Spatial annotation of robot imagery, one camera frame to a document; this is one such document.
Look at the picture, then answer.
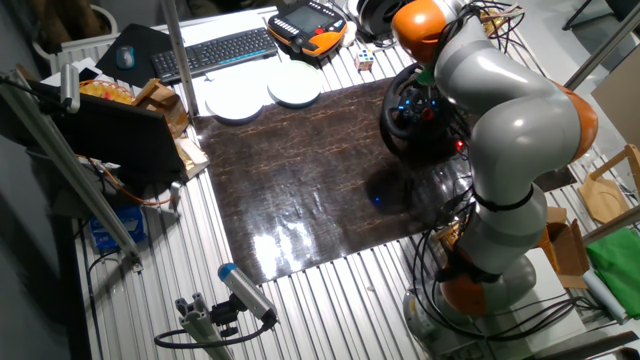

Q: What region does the black racing steering wheel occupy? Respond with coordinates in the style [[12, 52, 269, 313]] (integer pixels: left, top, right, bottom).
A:
[[378, 62, 469, 159]]

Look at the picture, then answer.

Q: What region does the black steering wheel base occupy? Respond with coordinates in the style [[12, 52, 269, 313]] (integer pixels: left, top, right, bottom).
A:
[[414, 132, 466, 161]]

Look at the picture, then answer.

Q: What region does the dark brown marble mat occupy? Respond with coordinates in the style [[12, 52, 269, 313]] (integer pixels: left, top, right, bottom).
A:
[[193, 77, 579, 286]]

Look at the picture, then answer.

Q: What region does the white plate with green rim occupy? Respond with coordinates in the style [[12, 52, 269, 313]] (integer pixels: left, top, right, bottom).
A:
[[266, 60, 324, 109]]

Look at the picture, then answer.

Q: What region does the white round plate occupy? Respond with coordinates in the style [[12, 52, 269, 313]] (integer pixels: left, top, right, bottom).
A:
[[204, 59, 274, 104], [204, 79, 265, 124]]

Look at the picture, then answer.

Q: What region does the Rubik's cube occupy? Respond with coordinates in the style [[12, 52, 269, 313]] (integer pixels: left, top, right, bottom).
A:
[[354, 48, 375, 72]]

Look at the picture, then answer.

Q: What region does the white yellow packet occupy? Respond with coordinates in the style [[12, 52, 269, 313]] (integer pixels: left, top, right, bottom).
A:
[[174, 137, 211, 181]]

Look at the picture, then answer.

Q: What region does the orange black teach pendant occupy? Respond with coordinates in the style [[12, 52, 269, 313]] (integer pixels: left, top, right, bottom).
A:
[[267, 0, 349, 59]]

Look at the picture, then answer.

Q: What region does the black computer keyboard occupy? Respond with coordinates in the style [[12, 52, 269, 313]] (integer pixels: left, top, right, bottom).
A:
[[149, 27, 279, 85]]

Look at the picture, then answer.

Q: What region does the black filament spool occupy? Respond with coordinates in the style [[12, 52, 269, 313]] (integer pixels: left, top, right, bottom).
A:
[[357, 0, 405, 41]]

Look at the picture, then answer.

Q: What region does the black laptop screen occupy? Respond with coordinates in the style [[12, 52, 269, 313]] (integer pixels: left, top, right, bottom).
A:
[[52, 92, 186, 184]]

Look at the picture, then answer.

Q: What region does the blue tissue pack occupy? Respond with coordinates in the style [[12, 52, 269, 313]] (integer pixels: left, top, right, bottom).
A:
[[88, 204, 147, 254]]

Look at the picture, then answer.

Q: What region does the black mouse pad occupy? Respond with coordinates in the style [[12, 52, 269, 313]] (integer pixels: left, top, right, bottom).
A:
[[94, 23, 174, 89]]

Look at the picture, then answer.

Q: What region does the blue grey computer mouse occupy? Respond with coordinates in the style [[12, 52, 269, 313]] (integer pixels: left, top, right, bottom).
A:
[[115, 45, 136, 71]]

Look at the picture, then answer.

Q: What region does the gold shiny object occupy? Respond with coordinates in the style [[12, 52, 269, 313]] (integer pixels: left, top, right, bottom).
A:
[[479, 7, 506, 36]]

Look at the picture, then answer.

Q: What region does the open brown cardboard box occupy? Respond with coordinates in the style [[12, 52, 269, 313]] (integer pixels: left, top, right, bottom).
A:
[[532, 205, 591, 291]]

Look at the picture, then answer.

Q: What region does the small white box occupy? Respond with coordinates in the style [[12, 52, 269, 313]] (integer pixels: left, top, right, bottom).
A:
[[39, 56, 104, 89]]

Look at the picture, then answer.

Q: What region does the wooden plate stand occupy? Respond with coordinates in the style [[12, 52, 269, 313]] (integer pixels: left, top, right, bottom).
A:
[[577, 143, 640, 225]]

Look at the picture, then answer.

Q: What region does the white paper roll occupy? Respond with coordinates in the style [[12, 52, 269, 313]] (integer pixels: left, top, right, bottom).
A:
[[582, 269, 629, 326]]

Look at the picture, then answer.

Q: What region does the brown cardboard panel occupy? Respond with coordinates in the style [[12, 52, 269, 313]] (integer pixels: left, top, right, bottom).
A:
[[592, 59, 640, 146]]

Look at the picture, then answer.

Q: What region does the green cloth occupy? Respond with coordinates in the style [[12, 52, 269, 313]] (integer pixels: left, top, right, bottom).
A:
[[585, 227, 640, 321]]

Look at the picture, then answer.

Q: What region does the black office chair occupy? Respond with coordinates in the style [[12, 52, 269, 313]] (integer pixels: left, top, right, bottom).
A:
[[562, 0, 640, 31]]

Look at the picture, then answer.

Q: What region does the silver camera with blue cap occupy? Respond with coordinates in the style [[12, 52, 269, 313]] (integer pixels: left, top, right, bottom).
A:
[[217, 262, 279, 324]]

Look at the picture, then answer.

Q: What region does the black camera ball mount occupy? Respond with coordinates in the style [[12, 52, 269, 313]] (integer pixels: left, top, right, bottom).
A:
[[209, 294, 244, 339]]

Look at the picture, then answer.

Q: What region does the orange cable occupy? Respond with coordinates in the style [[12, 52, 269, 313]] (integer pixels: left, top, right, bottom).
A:
[[74, 152, 176, 207]]

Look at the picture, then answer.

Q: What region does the aluminium profile camera mount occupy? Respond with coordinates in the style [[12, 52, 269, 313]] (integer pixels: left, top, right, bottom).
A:
[[174, 293, 236, 360]]

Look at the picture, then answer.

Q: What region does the aluminium profile post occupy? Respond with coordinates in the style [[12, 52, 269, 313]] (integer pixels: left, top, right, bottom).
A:
[[159, 0, 200, 119], [559, 2, 640, 94]]

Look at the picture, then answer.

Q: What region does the black camera cable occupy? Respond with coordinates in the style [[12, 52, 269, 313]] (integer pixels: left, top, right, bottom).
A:
[[153, 312, 279, 350]]

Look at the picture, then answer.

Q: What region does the slanted aluminium frame pole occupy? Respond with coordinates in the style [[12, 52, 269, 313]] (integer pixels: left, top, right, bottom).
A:
[[0, 69, 144, 271]]

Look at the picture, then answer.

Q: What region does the silver depth camera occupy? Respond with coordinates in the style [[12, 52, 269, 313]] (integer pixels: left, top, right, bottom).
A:
[[59, 63, 82, 114]]

